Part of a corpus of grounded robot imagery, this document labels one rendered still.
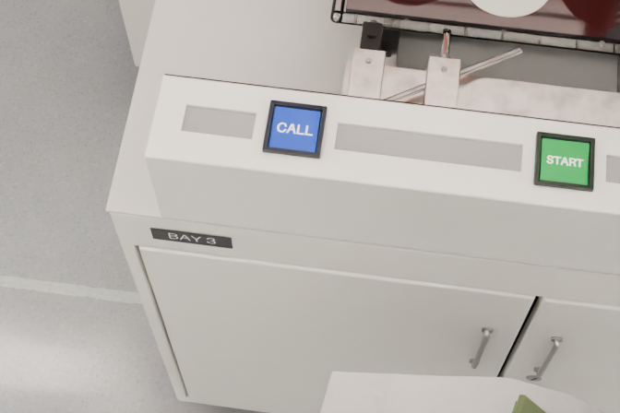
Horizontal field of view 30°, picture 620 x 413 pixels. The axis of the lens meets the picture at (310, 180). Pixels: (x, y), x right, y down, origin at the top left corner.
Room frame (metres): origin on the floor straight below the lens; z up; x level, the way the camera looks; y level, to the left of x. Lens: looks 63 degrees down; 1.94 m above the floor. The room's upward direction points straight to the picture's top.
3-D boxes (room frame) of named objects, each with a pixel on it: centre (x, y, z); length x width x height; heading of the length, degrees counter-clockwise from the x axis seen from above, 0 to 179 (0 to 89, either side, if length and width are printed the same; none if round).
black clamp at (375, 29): (0.69, -0.07, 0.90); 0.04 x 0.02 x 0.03; 172
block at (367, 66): (0.63, -0.06, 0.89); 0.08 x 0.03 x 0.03; 172
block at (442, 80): (0.62, -0.14, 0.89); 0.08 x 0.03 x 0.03; 172
